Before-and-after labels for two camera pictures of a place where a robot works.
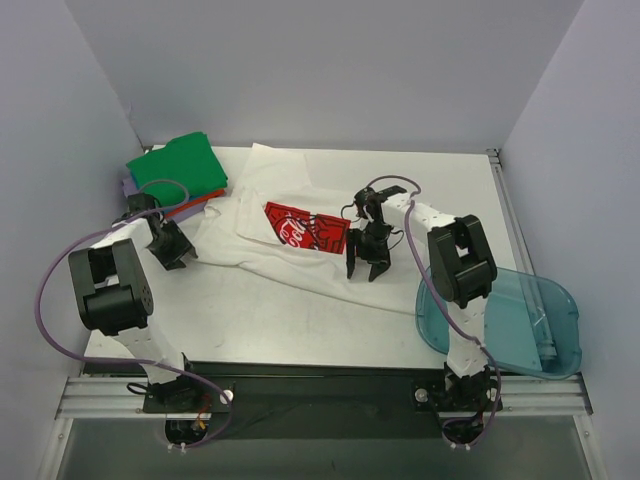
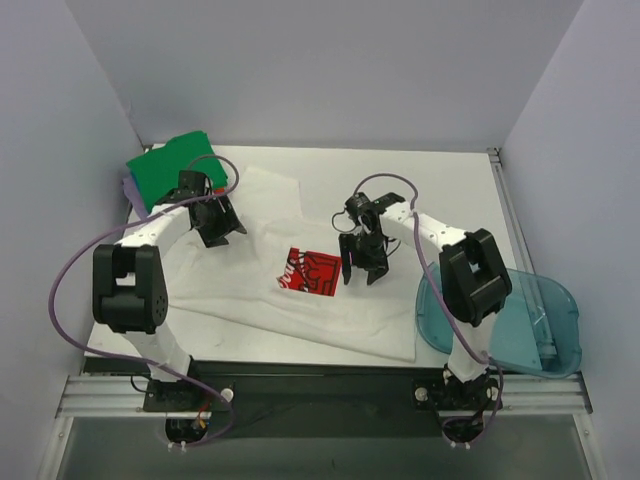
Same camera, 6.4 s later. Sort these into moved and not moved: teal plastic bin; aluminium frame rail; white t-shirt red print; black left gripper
Moved: black left gripper; white t-shirt red print
Not moved: aluminium frame rail; teal plastic bin
